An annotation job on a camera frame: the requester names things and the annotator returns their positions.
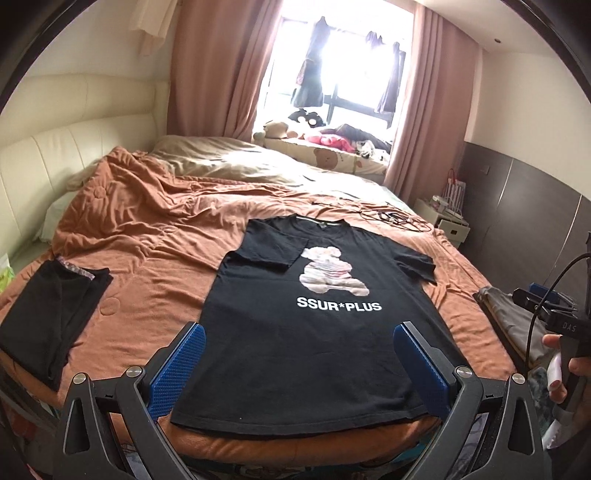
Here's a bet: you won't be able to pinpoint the black bear print t-shirt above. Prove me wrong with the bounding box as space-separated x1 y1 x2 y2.
170 216 467 439

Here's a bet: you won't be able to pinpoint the tangled cables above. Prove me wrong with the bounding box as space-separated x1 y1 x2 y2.
311 198 432 232

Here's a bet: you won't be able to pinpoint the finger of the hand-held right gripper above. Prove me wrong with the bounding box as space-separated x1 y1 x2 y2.
513 284 573 319

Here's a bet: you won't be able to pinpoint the window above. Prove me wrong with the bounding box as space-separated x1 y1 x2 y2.
256 0 416 139

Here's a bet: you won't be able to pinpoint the orange blanket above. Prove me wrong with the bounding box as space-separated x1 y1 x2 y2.
0 145 518 462

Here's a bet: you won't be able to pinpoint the dark clothes on windowsill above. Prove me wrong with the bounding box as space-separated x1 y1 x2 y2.
332 122 393 148

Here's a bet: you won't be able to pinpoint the stack of folded clothes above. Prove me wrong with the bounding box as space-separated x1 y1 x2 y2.
473 285 555 370

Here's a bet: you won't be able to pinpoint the black cable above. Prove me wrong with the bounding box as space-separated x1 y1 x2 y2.
524 251 591 370

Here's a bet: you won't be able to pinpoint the white hanging cloth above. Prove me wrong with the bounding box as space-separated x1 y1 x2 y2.
124 0 174 58

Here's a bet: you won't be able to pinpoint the cream padded headboard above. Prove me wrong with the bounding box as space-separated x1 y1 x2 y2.
0 74 171 259

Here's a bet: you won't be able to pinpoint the beige plush toy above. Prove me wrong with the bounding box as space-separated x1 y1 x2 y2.
263 120 301 139

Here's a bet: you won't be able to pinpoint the person's right hand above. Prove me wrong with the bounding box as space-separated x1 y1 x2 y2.
541 333 591 404

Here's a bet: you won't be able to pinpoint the white nightstand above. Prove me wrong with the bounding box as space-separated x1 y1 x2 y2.
413 198 472 245

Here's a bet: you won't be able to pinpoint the beige duvet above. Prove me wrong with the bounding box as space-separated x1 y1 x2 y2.
67 135 384 190

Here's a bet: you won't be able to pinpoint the red plush toy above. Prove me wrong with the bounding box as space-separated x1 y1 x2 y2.
302 131 356 151

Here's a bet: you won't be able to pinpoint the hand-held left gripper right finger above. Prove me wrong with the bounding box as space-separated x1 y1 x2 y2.
392 320 548 480

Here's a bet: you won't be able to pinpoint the hanging dark garment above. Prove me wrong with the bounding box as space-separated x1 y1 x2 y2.
376 41 403 114
291 16 331 107

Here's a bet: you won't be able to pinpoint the black clothes pile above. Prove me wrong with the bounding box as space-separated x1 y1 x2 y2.
0 258 114 393

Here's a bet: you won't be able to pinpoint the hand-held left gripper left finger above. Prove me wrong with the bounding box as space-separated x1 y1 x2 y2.
58 322 206 480

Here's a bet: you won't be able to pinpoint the black and white plush toy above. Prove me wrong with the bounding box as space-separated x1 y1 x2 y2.
288 108 324 130

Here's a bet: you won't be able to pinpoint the bear print cushion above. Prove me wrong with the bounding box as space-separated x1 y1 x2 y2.
253 131 391 175

